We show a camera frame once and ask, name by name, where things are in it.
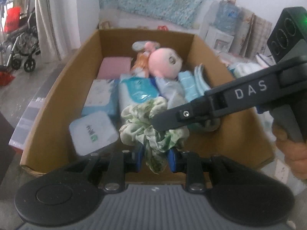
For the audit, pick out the light blue folded towel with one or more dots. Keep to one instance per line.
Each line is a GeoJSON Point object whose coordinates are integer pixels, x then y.
{"type": "Point", "coordinates": [193, 83]}

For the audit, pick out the wheelchair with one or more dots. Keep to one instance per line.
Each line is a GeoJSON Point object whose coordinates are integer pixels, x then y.
{"type": "Point", "coordinates": [19, 46]}

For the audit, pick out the red plastic bag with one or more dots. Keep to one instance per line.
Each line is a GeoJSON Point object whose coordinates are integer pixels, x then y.
{"type": "Point", "coordinates": [162, 28]}

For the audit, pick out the rolled floral mat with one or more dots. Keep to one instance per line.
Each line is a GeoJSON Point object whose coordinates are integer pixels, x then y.
{"type": "Point", "coordinates": [242, 32]}

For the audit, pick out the rolled checkered mat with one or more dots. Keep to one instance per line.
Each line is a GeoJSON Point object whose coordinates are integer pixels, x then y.
{"type": "Point", "coordinates": [260, 32]}

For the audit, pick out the person's right hand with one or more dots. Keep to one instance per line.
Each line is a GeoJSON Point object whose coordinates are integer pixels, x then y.
{"type": "Point", "coordinates": [295, 153]}

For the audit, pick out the white water dispenser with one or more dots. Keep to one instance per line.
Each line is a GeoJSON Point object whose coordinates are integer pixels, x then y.
{"type": "Point", "coordinates": [218, 40]}

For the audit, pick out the brown cardboard box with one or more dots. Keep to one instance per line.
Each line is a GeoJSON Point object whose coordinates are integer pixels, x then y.
{"type": "Point", "coordinates": [48, 147]}

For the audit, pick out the red bag on wheelchair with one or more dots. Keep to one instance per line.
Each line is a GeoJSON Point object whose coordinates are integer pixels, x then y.
{"type": "Point", "coordinates": [12, 19]}

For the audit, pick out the white blue tissue pack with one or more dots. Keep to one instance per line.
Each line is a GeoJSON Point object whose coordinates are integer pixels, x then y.
{"type": "Point", "coordinates": [102, 96]}

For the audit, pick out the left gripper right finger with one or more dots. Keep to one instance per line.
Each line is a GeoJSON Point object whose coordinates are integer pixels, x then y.
{"type": "Point", "coordinates": [236, 192]}

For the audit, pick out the white curtain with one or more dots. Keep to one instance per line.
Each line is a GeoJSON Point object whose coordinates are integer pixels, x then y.
{"type": "Point", "coordinates": [57, 26]}

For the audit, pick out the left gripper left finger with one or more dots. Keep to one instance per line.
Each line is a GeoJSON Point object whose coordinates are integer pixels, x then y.
{"type": "Point", "coordinates": [71, 193]}

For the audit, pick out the pink plush doll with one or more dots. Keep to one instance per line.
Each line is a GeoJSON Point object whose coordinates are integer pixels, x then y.
{"type": "Point", "coordinates": [154, 60]}

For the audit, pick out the blue wet wipes pack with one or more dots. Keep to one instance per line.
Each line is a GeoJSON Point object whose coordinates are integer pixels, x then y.
{"type": "Point", "coordinates": [135, 90]}

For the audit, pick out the green floral scrunchie cloth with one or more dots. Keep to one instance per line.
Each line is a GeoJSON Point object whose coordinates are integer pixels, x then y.
{"type": "Point", "coordinates": [137, 128]}

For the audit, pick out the white green tissue pack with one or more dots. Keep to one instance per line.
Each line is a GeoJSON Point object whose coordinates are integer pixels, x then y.
{"type": "Point", "coordinates": [92, 133]}

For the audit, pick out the blue water bottle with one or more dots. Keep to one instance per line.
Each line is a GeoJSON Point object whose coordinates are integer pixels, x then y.
{"type": "Point", "coordinates": [227, 17]}

